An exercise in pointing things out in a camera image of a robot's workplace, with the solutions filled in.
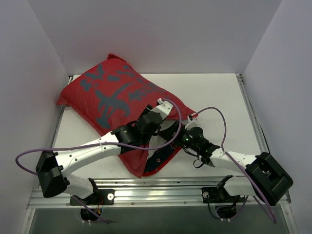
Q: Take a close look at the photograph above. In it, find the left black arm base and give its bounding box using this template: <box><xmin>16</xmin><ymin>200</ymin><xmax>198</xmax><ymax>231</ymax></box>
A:
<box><xmin>79</xmin><ymin>189</ymin><xmax>115</xmax><ymax>205</ymax></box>

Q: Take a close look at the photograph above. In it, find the red printed pillowcase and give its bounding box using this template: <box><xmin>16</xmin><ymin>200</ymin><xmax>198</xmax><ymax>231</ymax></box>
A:
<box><xmin>56</xmin><ymin>52</ymin><xmax>197</xmax><ymax>179</ymax></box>

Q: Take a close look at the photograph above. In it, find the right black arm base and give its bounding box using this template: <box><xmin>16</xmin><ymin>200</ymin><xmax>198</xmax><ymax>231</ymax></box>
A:
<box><xmin>201</xmin><ymin>187</ymin><xmax>234</xmax><ymax>203</ymax></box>

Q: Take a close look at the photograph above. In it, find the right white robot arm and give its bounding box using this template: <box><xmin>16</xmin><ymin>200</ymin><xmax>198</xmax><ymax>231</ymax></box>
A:
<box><xmin>178</xmin><ymin>126</ymin><xmax>293</xmax><ymax>206</ymax></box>

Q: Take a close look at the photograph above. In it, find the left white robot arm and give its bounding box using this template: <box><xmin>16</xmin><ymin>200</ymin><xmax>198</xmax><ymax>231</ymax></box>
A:
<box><xmin>36</xmin><ymin>101</ymin><xmax>173</xmax><ymax>204</ymax></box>

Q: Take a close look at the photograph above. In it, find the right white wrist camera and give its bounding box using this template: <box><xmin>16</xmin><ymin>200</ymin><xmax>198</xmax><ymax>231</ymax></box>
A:
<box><xmin>187</xmin><ymin>114</ymin><xmax>198</xmax><ymax>122</ymax></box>

